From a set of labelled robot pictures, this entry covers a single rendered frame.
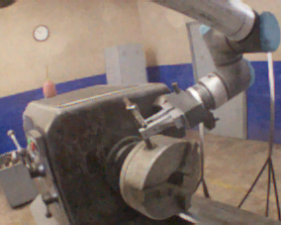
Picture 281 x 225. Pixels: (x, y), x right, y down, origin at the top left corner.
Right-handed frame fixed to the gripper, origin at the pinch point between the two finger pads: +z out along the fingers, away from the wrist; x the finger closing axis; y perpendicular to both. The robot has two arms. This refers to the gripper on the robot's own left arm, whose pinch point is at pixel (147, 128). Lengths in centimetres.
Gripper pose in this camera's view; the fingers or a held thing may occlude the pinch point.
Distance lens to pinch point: 55.3
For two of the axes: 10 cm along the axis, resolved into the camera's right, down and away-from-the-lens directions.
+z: -8.8, 4.7, -0.5
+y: -4.2, -8.2, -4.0
